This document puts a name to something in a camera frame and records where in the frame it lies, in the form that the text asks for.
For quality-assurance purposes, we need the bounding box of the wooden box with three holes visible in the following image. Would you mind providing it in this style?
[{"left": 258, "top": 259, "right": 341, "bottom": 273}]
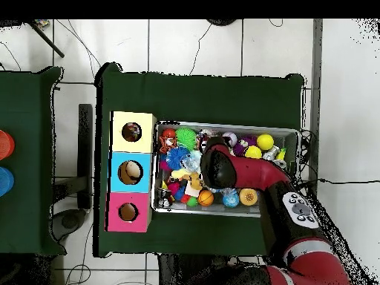
[{"left": 105, "top": 110, "right": 157, "bottom": 233}]

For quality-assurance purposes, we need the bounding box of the black rod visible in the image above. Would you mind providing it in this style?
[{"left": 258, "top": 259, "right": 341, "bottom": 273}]
[{"left": 27, "top": 19, "right": 65, "bottom": 59}]

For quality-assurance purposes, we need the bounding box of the blue cup stack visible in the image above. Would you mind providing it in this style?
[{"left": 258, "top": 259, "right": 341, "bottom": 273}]
[{"left": 0, "top": 166, "right": 15, "bottom": 197}]

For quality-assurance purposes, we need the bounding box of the grey floor cable cover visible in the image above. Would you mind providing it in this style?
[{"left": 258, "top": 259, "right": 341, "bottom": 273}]
[{"left": 307, "top": 19, "right": 324, "bottom": 191}]

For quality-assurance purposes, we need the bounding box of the wire mesh bin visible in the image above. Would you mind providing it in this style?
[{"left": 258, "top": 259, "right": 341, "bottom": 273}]
[{"left": 151, "top": 120, "right": 301, "bottom": 220}]

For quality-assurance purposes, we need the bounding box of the green cloth on side table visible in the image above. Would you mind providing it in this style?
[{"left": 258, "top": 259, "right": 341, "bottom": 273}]
[{"left": 0, "top": 65, "right": 67, "bottom": 257}]

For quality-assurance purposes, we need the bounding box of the green spiky rubber ball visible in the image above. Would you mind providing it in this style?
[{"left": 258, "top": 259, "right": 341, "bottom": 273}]
[{"left": 174, "top": 127, "right": 197, "bottom": 151}]

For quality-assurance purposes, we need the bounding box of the black power cable with plug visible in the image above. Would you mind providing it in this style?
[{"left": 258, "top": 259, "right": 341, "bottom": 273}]
[{"left": 296, "top": 177, "right": 380, "bottom": 189}]

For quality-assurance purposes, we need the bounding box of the tiger plush toy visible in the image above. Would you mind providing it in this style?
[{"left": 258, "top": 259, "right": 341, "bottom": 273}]
[{"left": 158, "top": 128, "right": 178, "bottom": 154}]

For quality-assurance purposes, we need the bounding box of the yellow tennis ball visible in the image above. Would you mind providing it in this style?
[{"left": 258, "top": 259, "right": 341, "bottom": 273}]
[{"left": 244, "top": 145, "right": 263, "bottom": 160}]

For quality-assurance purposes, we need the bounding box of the orange cup stack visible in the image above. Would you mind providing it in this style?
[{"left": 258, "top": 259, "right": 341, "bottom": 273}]
[{"left": 0, "top": 129, "right": 16, "bottom": 161}]

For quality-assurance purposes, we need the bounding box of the white baseball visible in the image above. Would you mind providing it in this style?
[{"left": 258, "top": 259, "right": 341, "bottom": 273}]
[{"left": 222, "top": 131, "right": 238, "bottom": 148}]

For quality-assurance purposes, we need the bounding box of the black round base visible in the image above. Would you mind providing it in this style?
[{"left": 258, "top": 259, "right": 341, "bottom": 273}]
[{"left": 206, "top": 19, "right": 238, "bottom": 27}]

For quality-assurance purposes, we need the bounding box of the plain yellow ball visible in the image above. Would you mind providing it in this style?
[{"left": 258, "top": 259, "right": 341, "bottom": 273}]
[{"left": 256, "top": 133, "right": 275, "bottom": 151}]

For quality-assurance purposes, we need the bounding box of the purple spiky monster toy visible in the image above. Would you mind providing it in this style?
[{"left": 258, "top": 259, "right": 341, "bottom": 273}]
[{"left": 232, "top": 135, "right": 258, "bottom": 157}]

